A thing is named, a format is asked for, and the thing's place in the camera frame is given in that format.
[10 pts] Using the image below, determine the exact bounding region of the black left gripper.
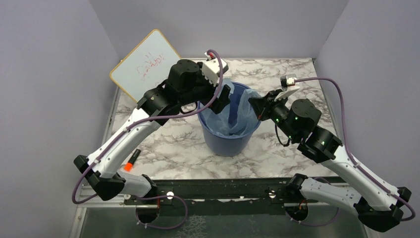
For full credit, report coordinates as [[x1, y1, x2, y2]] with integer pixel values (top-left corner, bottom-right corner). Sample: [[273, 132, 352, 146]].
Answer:
[[179, 62, 231, 114]]

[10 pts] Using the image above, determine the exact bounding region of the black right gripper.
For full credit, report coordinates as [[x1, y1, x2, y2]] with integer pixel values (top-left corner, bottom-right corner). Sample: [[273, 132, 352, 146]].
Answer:
[[249, 89, 299, 142]]

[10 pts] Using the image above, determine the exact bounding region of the light blue trash bag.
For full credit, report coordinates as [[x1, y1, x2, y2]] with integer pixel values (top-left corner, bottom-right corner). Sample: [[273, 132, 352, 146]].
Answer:
[[200, 78, 260, 136]]

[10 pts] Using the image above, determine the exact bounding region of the blue plastic trash bin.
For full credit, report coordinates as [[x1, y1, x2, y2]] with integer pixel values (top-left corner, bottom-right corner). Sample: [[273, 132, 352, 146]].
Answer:
[[198, 82, 261, 157]]

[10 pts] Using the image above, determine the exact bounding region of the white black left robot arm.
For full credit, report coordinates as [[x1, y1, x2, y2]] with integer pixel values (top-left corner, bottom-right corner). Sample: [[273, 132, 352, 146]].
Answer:
[[73, 59, 230, 204]]

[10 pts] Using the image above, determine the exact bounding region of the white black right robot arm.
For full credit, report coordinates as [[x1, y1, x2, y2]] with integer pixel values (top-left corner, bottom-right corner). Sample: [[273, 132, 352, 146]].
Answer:
[[249, 91, 411, 232]]

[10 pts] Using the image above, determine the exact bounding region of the yellow-framed whiteboard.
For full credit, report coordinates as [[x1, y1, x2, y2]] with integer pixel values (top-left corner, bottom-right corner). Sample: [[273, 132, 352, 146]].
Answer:
[[109, 29, 181, 102]]

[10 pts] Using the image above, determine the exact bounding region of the black orange marker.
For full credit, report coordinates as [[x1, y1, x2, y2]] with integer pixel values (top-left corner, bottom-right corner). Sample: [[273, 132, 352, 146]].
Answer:
[[124, 149, 141, 172]]

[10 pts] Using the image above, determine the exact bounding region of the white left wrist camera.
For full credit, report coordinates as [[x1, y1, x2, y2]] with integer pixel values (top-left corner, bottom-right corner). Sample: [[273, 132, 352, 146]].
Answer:
[[202, 59, 229, 86]]

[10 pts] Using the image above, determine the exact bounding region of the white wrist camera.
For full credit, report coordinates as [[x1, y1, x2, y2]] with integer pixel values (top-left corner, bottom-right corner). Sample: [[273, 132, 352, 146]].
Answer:
[[202, 59, 229, 86], [274, 74, 300, 101]]

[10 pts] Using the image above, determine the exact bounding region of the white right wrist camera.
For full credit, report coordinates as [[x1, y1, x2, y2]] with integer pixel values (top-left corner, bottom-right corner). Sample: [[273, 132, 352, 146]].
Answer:
[[274, 74, 300, 101]]

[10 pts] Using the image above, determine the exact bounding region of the black metal mounting rail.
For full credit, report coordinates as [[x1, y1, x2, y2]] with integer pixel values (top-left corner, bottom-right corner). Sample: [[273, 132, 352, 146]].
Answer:
[[124, 178, 304, 216]]

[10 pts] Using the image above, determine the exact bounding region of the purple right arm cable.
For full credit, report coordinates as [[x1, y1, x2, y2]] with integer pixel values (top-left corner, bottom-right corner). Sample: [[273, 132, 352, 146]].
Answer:
[[284, 77, 417, 228]]

